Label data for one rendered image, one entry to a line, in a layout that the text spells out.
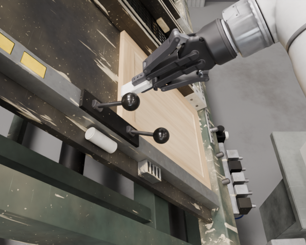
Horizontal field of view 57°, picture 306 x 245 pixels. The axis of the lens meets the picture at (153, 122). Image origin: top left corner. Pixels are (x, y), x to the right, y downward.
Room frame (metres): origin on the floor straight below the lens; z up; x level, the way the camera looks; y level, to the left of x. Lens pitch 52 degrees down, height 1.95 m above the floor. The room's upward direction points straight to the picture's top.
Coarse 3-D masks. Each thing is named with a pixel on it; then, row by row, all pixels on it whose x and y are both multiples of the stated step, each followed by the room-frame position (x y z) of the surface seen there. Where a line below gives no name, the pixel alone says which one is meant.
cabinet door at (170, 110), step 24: (120, 48) 0.78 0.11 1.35; (120, 72) 0.66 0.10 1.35; (120, 96) 0.56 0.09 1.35; (144, 96) 0.64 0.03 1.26; (168, 96) 0.77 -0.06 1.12; (144, 120) 0.54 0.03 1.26; (168, 120) 0.64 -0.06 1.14; (192, 120) 0.79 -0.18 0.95; (168, 144) 0.53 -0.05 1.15; (192, 144) 0.64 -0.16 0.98; (192, 168) 0.51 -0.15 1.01
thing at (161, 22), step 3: (159, 18) 1.29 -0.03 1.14; (159, 21) 1.28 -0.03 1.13; (162, 21) 1.28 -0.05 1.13; (159, 24) 1.28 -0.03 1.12; (162, 24) 1.28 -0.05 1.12; (165, 24) 1.28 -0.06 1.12; (162, 27) 1.28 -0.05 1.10; (165, 27) 1.28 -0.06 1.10; (168, 27) 1.29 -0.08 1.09; (165, 30) 1.28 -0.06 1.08; (168, 30) 1.28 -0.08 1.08
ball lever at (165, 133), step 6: (126, 126) 0.42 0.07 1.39; (132, 132) 0.40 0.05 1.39; (138, 132) 0.40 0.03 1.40; (144, 132) 0.39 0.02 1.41; (150, 132) 0.38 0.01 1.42; (156, 132) 0.36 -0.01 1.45; (162, 132) 0.36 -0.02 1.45; (168, 132) 0.37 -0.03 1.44; (156, 138) 0.35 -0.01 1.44; (162, 138) 0.35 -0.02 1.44; (168, 138) 0.36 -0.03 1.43
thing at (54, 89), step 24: (0, 48) 0.39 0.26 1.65; (24, 48) 0.43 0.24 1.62; (24, 72) 0.38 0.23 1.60; (48, 72) 0.41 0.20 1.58; (48, 96) 0.38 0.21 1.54; (72, 96) 0.40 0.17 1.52; (96, 120) 0.39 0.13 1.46; (120, 144) 0.39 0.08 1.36; (144, 144) 0.42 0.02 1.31; (168, 168) 0.40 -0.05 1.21; (192, 192) 0.40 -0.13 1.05
